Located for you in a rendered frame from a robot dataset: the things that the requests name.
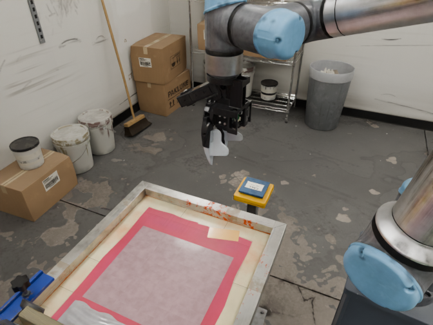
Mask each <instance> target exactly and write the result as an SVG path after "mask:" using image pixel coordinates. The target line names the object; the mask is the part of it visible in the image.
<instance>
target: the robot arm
mask: <svg viewBox="0 0 433 325"><path fill-rule="evenodd" d="M204 22H205V50H206V51H205V63H206V72H207V82H206V83H203V84H201V85H198V86H196V87H194V88H188V89H186V90H184V91H183V92H181V93H180V95H179V96H178V97H177V100H178V102H179V104H180V106H181V107H184V106H190V105H192V104H194V103H195V102H197V101H199V100H201V99H204V98H206V97H209V96H210V95H212V96H211V97H210V98H208V99H207V103H206V106H205V108H204V116H203V122H202V129H201V136H202V146H203V147H204V151H205V154H206V157H207V160H208V162H209V164H210V165H213V156H227V155H228V154H229V149H228V147H227V142H228V141H242V140H243V136H242V134H241V133H239V132H237V130H238V128H239V127H241V126H243V127H245V126H246V125H247V124H248V122H251V108H252V100H249V99H246V85H247V84H249V83H250V76H248V75H242V70H243V52H244V50H246V51H248V52H252V53H255V54H259V55H262V56H264V57H266V58H269V59H279V60H288V59H290V58H292V57H293V56H294V53H296V52H298V51H299V49H300V47H301V45H302V44H305V43H309V42H312V41H319V40H323V39H331V38H335V37H341V36H346V35H354V34H362V33H367V32H375V31H379V30H387V29H391V28H399V27H404V26H412V25H420V24H425V23H433V0H301V1H294V2H290V3H284V4H280V5H274V6H260V5H252V4H249V3H247V0H205V5H204ZM248 112H249V117H248ZM214 126H215V127H217V129H215V130H214V129H213V127H214ZM398 191H399V193H398V196H397V197H396V199H395V201H390V202H386V203H385V204H382V205H381V206H380V207H379V208H378V210H377V212H376V213H375V214H374V216H373V218H372V219H371V221H370V223H369V224H368V225H367V227H366V229H365V230H364V231H363V233H362V234H361V235H360V237H359V238H358V239H357V240H356V241H355V242H354V243H352V244H350V245H349V247H348V250H347V251H346V252H345V254H344V256H343V265H344V268H345V272H346V273H347V275H348V276H349V279H350V280H351V282H352V283H353V284H354V285H355V287H356V288H357V289H358V290H359V291H360V292H361V293H362V294H364V296H366V297H367V298H368V299H370V300H371V301H373V302H375V303H376V304H378V305H380V306H382V307H384V308H388V309H390V310H394V311H408V310H411V309H412V308H414V307H422V306H427V305H429V304H432V303H433V149H432V151H431V152H430V153H429V155H428V156H427V158H426V159H425V161H424V162H423V164H422V165H421V167H420V168H419V170H418V171H417V172H416V174H415V176H414V177H413V178H409V179H407V180H406V181H404V182H403V184H402V185H401V187H400V188H399V190H398Z"/></svg>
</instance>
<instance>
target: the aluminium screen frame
mask: <svg viewBox="0 0 433 325"><path fill-rule="evenodd" d="M145 196H149V197H152V198H155V199H158V200H162V201H165V202H168V203H171V204H175V205H177V206H181V207H183V208H187V209H190V210H193V211H196V212H200V213H203V214H206V215H210V216H212V217H216V218H218V219H222V220H225V221H228V222H232V223H235V224H238V225H241V226H244V227H247V228H251V229H253V230H256V231H260V232H263V233H266V234H269V235H270V237H269V239H268V242H267V244H266V246H265V249H264V252H263V254H262V256H261V258H260V261H259V263H258V266H257V268H256V271H255V273H254V275H253V278H252V280H251V283H250V285H249V287H248V289H247V292H246V295H245V297H244V299H243V302H242V304H241V307H240V309H239V311H238V314H237V316H236V319H235V321H234V323H233V325H252V322H253V319H254V317H255V314H256V311H257V308H258V305H259V303H260V300H261V298H262V295H263V292H264V290H265V286H266V284H267V281H268V278H269V276H270V273H271V270H272V268H273V265H274V262H275V259H276V256H277V254H278V251H279V249H280V246H281V243H282V241H283V238H284V235H285V231H286V227H287V224H285V223H282V222H278V221H274V220H272V219H268V218H265V217H261V216H259V215H255V214H252V213H248V212H244V211H242V210H237V209H235V208H231V207H228V206H224V205H222V204H218V203H215V202H211V201H208V200H205V199H201V198H198V197H195V196H192V195H188V194H185V193H182V192H178V191H175V190H171V189H168V188H165V187H161V186H158V185H155V184H151V183H148V182H145V181H141V182H140V183H139V184H138V185H137V186H136V187H135V188H134V189H133V190H132V191H131V192H130V193H129V194H128V195H127V196H126V197H125V198H124V199H123V200H122V201H121V202H120V203H119V204H118V205H116V207H114V209H112V211H111V212H110V213H109V214H107V216H105V218H103V220H102V221H101V222H100V223H98V225H96V227H94V229H93V230H92V231H90V232H89V233H88V234H87V235H86V236H85V237H84V238H83V239H82V240H81V241H80V242H79V243H78V244H77V245H76V246H75V247H74V248H73V249H72V250H71V251H70V252H69V253H68V254H67V255H66V256H64V257H63V258H62V259H61V260H60V261H59V262H58V263H57V264H56V265H55V266H54V267H53V268H52V269H51V270H50V271H49V272H48V273H47V275H49V276H51V277H53V278H54V279H55V280H54V281H53V282H52V283H51V284H50V285H49V286H48V287H47V288H46V289H45V290H44V291H43V292H42V293H41V294H40V296H38V298H36V299H35V300H34V301H33V303H34V304H36V305H38V306H41V305H42V304H43V303H44V302H45V301H46V300H47V298H48V297H49V296H50V295H51V294H52V293H53V292H54V291H55V290H56V289H57V288H58V287H59V286H60V285H61V284H62V283H63V282H64V281H65V280H66V279H67V278H68V277H69V276H70V275H71V274H72V273H73V271H74V270H75V269H76V268H77V267H78V266H79V265H80V264H81V263H82V262H83V261H84V260H85V259H86V258H87V256H89V254H90V253H91V252H92V251H93V250H94V249H95V248H96V247H98V245H99V244H100V243H101V242H102V241H103V240H104V239H105V238H106V237H107V236H108V235H109V234H110V233H111V232H112V231H113V229H114V228H115V227H116V226H117V225H118V224H119V223H120V222H121V221H122V220H123V219H124V218H125V217H126V216H127V214H129V212H130V211H132V209H134V207H136V205H138V203H139V202H140V201H141V200H142V199H143V198H144V197H145Z"/></svg>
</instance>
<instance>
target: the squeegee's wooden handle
mask: <svg viewBox="0 0 433 325"><path fill-rule="evenodd" d="M19 319H20V320H21V322H22V323H23V325H64V324H62V323H60V322H58V321H56V320H55V319H53V318H51V317H49V316H47V315H45V314H43V313H41V312H40V311H37V310H35V309H33V308H32V307H30V306H27V307H26V308H25V309H24V310H23V311H22V312H21V313H20V314H19Z"/></svg>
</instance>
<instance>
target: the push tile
mask: <svg viewBox="0 0 433 325"><path fill-rule="evenodd" d="M269 185H270V182H266V181H262V180H259V179H254V178H251V177H246V179H245V181H244V182H243V184H242V185H241V187H240V189H239V191H238V192H240V193H244V194H248V195H252V196H254V197H259V198H261V199H263V197H264V195H265V193H266V191H267V189H268V187H269Z"/></svg>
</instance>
